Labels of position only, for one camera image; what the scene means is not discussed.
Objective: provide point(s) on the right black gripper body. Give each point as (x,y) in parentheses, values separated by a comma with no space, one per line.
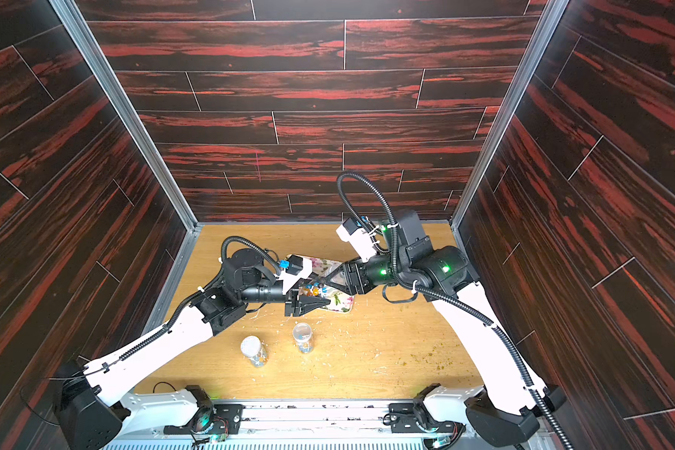
(354,278)

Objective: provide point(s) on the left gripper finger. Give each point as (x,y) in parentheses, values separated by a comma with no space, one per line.
(305,304)
(309,283)

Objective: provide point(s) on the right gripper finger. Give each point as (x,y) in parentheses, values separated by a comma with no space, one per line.
(331,270)
(335,286)

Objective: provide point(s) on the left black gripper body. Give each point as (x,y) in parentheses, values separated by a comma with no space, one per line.
(289,303)

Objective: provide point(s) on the clear candy jar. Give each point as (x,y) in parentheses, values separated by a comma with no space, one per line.
(324,292)
(303,337)

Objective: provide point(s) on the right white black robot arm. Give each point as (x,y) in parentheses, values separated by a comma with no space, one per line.
(398,252)

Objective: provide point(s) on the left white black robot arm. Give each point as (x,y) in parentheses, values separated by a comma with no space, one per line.
(91,404)

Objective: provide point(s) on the left white-lidded candy jar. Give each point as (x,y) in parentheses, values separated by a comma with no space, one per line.
(253,349)

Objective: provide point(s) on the floral pink rectangular tray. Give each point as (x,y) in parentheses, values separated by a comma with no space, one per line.
(340,302)

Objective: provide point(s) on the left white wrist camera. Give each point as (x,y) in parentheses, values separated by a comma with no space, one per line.
(293,269)

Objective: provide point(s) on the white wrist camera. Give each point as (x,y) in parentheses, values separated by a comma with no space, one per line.
(293,269)
(361,240)

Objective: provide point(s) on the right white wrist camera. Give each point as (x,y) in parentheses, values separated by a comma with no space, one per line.
(361,240)

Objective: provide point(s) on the metal front rail frame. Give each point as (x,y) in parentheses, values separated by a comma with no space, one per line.
(298,424)

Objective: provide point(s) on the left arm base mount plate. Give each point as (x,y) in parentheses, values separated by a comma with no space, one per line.
(224,419)

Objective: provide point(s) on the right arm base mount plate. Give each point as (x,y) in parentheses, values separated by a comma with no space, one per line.
(403,417)

